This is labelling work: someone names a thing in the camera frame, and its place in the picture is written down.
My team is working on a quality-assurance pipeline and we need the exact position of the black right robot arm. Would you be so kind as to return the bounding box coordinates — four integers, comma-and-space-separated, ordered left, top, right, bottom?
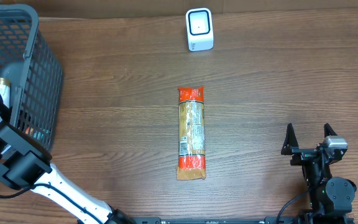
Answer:
275, 123, 357, 223

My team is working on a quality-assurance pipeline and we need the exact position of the grey plastic shopping basket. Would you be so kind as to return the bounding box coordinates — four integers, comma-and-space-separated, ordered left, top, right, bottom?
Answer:
0, 4, 64, 151

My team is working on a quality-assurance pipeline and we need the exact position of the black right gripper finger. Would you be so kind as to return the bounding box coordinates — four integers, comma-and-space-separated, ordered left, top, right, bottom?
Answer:
281, 123, 299, 156
324, 123, 337, 137

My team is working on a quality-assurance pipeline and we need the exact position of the white barcode scanner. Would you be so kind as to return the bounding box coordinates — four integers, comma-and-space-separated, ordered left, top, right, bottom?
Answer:
185, 7, 214, 52

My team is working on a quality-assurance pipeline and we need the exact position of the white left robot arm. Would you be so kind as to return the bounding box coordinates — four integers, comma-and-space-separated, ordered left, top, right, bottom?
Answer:
0, 94, 133, 223

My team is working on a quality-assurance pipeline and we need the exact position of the white tube with gold cap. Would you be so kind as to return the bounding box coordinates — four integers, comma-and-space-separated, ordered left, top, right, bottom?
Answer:
0, 78, 11, 108

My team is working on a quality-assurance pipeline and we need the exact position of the brown cardboard backdrop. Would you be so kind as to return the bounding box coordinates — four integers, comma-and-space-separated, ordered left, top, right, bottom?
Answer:
0, 0, 358, 19

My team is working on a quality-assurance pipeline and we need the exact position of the orange long noodle packet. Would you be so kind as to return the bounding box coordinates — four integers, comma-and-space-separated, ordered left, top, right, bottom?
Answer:
177, 86, 206, 180

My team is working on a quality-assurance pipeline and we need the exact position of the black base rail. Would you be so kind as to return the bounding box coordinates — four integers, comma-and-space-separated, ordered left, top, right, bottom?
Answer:
76, 216, 356, 224

